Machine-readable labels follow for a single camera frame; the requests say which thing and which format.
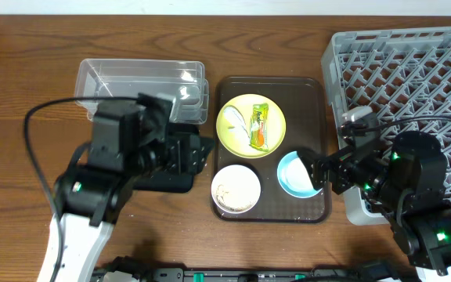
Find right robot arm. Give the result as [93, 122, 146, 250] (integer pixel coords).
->
[297, 131, 451, 277]

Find white bowl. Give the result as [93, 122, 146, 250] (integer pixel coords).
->
[211, 164, 262, 214]

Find pale green cup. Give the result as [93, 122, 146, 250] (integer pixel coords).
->
[285, 157, 313, 192]

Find blue bowl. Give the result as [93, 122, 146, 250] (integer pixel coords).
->
[276, 151, 321, 198]

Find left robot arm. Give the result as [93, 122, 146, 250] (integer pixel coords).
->
[23, 94, 215, 281]

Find clear plastic bin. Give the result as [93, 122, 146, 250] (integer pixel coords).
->
[74, 59, 209, 125]

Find green snack wrapper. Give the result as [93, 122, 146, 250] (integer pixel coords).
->
[250, 103, 269, 151]

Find white tissue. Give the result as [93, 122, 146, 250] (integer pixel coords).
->
[223, 106, 250, 141]

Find yellow plate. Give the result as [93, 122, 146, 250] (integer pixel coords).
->
[215, 94, 287, 159]

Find grey dishwasher rack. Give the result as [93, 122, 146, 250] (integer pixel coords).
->
[320, 25, 451, 226]

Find black plastic bin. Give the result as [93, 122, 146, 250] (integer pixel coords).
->
[134, 124, 199, 193]

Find food scraps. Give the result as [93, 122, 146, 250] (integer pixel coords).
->
[215, 184, 251, 212]

